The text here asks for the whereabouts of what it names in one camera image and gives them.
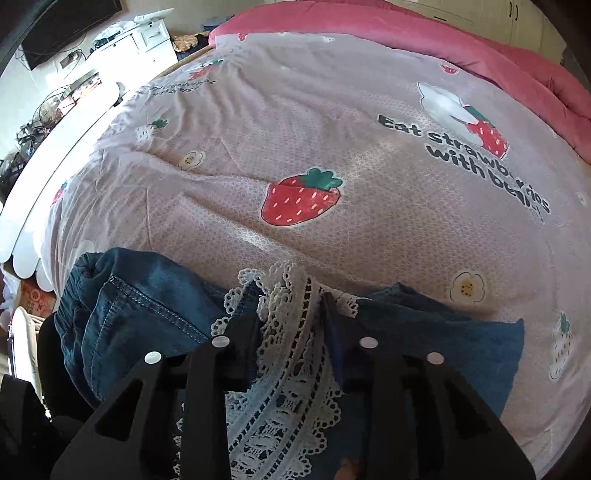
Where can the red cardboard box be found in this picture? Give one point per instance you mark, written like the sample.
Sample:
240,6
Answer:
35,301

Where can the pink strawberry print bedsheet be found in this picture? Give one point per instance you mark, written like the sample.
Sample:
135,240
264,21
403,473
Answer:
368,166

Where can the white drawer cabinet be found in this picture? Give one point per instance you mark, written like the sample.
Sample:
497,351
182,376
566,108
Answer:
137,54

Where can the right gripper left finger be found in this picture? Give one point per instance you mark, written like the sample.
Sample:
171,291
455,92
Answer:
129,436

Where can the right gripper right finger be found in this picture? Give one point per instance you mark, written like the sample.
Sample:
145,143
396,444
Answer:
420,420

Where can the black wall television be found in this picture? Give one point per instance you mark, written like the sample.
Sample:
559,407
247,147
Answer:
64,22

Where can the blue denim pants with lace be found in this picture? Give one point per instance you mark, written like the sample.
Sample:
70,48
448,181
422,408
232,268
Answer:
294,422

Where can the cream wardrobe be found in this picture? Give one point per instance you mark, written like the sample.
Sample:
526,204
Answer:
519,23

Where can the pink quilt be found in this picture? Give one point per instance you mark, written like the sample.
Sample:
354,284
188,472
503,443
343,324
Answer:
546,88

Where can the white scalloped bed footboard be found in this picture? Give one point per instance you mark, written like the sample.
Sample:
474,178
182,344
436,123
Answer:
60,156

